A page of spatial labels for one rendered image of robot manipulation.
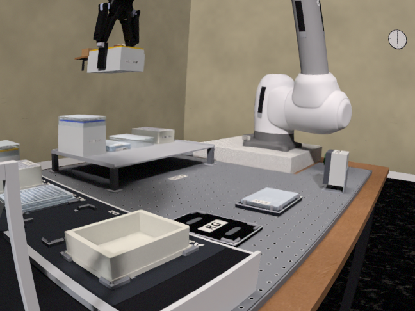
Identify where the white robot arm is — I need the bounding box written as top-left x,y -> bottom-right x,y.
242,0 -> 352,152

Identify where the black flat nest plate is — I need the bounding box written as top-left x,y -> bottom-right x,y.
172,210 -> 263,248

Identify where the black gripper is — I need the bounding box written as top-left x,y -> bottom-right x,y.
93,0 -> 140,69

